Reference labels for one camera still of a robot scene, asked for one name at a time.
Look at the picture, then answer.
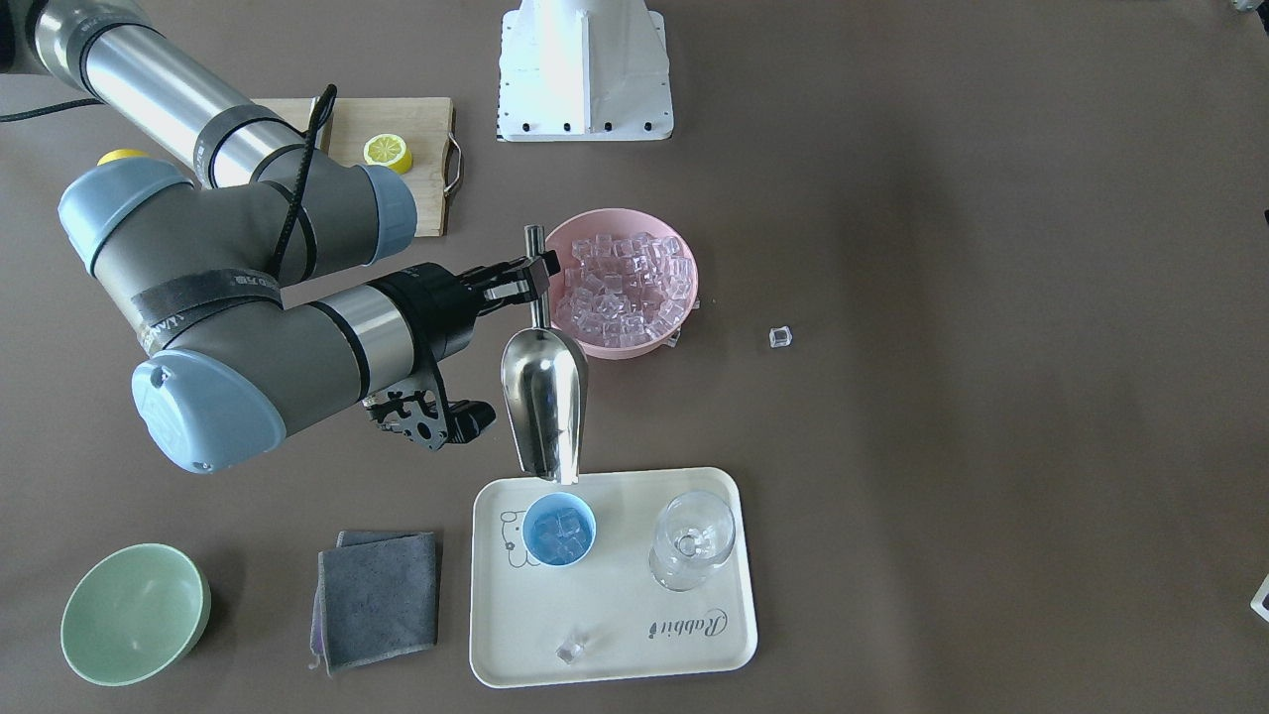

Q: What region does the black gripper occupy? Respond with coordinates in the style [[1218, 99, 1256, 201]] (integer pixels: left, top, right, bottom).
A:
[[372, 250, 561, 370]]

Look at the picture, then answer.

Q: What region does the metal ice scoop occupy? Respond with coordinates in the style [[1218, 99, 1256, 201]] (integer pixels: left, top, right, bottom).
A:
[[503, 224, 588, 484]]

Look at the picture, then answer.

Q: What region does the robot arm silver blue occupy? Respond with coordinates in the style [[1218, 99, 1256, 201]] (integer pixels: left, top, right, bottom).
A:
[[3, 1, 560, 474]]

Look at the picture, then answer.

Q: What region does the pink bowl with ice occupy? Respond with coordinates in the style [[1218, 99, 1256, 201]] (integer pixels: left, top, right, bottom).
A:
[[544, 208, 700, 360]]

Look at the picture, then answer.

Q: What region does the blue plastic cup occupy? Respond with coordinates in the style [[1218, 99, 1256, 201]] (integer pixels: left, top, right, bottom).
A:
[[522, 492, 598, 566]]

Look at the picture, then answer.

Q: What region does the loose ice cube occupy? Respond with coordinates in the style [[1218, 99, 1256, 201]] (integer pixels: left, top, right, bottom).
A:
[[766, 325, 793, 349]]

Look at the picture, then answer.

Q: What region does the ice cube on tray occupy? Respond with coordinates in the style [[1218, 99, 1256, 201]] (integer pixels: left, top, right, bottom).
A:
[[555, 630, 586, 665]]

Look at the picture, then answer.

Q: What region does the wooden cutting board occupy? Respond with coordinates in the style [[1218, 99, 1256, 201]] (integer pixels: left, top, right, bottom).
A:
[[250, 96, 464, 238]]

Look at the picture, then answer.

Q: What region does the half lemon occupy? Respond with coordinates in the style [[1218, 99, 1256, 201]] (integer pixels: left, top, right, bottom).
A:
[[362, 134, 412, 175]]

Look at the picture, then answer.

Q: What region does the clear wine glass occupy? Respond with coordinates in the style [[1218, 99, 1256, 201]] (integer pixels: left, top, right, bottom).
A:
[[648, 491, 736, 592]]

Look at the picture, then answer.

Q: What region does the cream serving tray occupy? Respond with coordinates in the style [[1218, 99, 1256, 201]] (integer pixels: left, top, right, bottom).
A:
[[470, 465, 758, 687]]

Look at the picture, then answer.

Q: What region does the grey folded cloth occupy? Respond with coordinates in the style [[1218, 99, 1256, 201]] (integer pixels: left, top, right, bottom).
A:
[[308, 530, 442, 676]]

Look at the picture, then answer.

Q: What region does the yellow lemon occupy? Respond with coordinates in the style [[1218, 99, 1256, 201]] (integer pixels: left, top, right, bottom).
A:
[[96, 148, 151, 167]]

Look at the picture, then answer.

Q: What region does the green ceramic bowl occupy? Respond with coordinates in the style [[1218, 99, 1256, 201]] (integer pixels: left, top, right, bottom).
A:
[[58, 543, 209, 687]]

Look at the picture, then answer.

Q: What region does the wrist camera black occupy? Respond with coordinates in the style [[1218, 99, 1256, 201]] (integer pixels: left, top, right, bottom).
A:
[[362, 369, 496, 450]]

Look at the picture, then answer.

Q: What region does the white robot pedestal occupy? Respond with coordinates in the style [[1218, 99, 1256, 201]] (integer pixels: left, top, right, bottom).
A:
[[496, 1, 675, 142]]

